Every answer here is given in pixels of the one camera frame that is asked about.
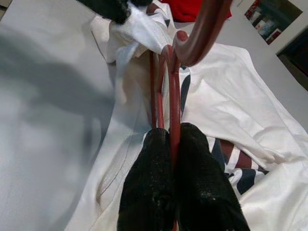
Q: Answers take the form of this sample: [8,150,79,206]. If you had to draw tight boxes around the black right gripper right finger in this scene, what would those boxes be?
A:
[172,122,251,231]

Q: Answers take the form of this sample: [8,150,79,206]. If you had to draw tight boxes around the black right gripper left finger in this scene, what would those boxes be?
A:
[116,128,178,231]

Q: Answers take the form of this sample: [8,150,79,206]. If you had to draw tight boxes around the red plastic clothes hanger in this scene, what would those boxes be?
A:
[148,0,234,169]

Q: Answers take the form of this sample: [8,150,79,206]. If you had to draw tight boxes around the white shirt with dark lettering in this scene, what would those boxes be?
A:
[64,7,308,231]

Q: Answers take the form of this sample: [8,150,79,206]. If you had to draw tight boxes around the red shirt white trim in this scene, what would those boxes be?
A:
[160,0,233,23]

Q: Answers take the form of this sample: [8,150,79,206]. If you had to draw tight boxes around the white glass door cabinet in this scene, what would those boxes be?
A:
[244,0,304,46]

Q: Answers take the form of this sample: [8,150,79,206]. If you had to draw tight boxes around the dark TV cabinet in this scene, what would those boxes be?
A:
[276,26,308,92]

